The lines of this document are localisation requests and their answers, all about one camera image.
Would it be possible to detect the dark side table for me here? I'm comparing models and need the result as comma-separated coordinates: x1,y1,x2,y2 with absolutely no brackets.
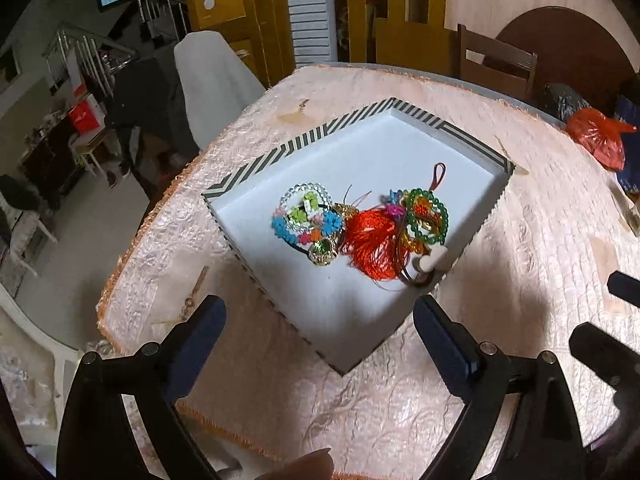
20,120,86,201

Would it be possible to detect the pink textured tablecloth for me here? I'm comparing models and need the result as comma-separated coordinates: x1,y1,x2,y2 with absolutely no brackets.
97,62,640,480

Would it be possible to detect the black hair tie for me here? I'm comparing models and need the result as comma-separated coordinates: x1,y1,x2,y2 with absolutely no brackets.
402,270,441,291

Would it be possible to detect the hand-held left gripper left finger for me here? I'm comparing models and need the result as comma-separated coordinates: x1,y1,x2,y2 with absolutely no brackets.
56,294,228,480

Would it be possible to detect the metal stair railing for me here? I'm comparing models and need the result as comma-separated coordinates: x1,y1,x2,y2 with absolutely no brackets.
42,22,138,106

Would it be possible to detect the yellow wooden cabinet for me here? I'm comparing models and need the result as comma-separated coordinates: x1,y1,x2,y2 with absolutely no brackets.
185,0,296,86

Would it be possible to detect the brown flat board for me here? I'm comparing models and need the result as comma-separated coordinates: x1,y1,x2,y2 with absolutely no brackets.
375,17,458,78

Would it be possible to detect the dark jacket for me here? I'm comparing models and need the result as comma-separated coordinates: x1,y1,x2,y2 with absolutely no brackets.
105,57,201,191

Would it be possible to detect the brown wooden chair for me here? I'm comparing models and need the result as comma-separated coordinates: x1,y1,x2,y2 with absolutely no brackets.
456,24,538,103

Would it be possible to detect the blue box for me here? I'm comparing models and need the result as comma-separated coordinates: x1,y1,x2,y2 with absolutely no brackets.
612,95,640,191

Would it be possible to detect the red plastic bag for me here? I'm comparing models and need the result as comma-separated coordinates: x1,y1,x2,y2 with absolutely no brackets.
566,108,638,171

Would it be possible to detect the white small stool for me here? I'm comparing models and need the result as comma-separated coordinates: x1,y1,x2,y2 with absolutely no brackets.
75,137,118,186

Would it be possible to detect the gold green ball ornament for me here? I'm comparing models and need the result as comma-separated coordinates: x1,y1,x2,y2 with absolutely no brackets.
307,239,338,266

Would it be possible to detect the striped edge white tray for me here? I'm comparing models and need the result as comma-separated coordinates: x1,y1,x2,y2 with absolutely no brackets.
201,97,516,376

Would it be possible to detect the red knot tassel ornament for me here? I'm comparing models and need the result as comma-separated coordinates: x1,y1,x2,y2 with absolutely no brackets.
340,185,408,291

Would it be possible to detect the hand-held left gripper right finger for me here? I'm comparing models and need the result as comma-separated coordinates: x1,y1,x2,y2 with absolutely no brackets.
412,294,586,480

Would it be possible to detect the colourful flower bead bracelet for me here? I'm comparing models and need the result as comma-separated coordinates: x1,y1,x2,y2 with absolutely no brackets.
271,200,346,248

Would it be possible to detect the white cylindrical pendant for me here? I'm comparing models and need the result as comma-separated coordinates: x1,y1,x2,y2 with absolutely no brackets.
412,246,449,276

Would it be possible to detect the green bead ring ornament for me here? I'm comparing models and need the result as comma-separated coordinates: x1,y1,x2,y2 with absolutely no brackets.
395,162,451,261

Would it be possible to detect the clear crystal bead bracelet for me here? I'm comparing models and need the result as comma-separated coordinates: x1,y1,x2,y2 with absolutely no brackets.
277,183,333,221

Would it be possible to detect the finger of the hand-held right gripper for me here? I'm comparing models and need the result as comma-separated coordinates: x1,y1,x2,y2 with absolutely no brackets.
569,322,640,401
606,270,640,309

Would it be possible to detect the person's left hand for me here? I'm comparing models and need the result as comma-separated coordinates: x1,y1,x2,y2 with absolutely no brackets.
264,447,334,480

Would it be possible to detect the white louvered door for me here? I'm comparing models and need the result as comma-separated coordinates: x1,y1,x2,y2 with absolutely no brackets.
282,0,338,68

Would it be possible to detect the white cloth covered chair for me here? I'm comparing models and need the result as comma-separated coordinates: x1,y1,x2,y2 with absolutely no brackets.
173,30,266,153

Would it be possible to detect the black bag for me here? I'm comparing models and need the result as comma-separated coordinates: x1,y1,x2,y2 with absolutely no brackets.
544,82,593,123

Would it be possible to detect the red box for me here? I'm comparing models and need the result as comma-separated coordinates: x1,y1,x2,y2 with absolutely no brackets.
67,100,107,136

